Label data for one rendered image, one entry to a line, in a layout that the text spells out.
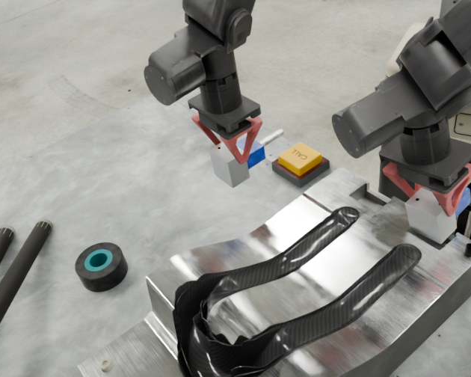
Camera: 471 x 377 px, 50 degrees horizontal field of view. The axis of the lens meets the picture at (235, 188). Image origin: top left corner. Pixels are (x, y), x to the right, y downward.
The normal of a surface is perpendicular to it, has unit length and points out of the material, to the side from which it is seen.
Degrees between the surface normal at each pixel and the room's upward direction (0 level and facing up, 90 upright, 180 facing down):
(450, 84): 75
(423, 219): 99
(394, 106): 38
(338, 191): 0
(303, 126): 0
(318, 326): 27
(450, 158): 12
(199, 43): 20
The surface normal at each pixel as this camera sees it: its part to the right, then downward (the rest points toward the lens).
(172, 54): 0.04, -0.50
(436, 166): -0.34, -0.72
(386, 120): -0.09, -0.18
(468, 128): -0.45, 0.73
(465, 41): -0.76, 0.31
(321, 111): -0.14, -0.74
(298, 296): 0.19, -0.88
